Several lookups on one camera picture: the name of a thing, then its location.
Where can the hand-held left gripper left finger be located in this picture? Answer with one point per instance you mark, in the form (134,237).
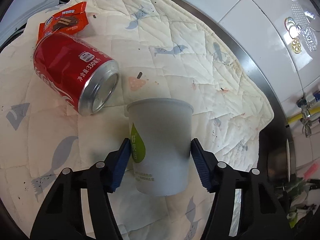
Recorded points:
(122,165)

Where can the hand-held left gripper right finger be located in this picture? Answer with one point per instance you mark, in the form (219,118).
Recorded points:
(200,165)

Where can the white paper cup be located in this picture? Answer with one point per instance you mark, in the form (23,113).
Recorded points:
(160,135)

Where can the steel pot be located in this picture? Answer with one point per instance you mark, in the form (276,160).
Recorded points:
(277,165)

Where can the cream quilted blanket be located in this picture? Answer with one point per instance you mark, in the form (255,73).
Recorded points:
(175,67)

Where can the red soda can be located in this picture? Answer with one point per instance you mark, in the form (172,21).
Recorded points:
(65,65)

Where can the red chocolate biscuit wrapper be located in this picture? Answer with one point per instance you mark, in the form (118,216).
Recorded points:
(67,22)

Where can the white microwave oven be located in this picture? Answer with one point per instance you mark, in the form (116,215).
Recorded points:
(37,0)

